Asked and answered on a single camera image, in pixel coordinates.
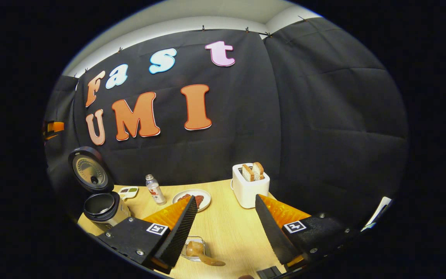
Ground white oval plate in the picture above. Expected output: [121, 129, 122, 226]
[172, 189, 211, 212]

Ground small white sauce dish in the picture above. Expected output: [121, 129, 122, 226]
[118, 186, 139, 200]

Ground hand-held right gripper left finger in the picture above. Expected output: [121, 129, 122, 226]
[96, 195, 199, 275]

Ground black and silver rice cooker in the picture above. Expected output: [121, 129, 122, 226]
[67, 146, 131, 233]

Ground small clear drink bottle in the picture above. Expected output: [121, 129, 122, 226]
[145, 174, 167, 206]

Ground white toaster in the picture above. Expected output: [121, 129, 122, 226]
[232, 163, 271, 209]

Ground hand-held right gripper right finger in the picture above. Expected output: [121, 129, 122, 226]
[255, 194, 362, 272]

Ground wooden spoon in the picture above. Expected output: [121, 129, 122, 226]
[186, 240, 226, 267]

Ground metal wire chopstick holder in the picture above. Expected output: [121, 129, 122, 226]
[180, 236, 207, 262]

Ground black backdrop cloth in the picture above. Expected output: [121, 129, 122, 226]
[44, 17, 408, 229]

